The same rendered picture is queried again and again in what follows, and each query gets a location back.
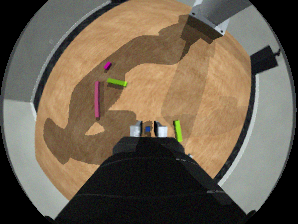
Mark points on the pink rod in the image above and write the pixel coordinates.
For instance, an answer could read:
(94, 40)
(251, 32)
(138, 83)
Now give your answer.
(97, 99)

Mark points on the lime green rod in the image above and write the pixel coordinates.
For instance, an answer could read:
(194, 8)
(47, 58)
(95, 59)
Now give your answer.
(178, 130)
(117, 82)

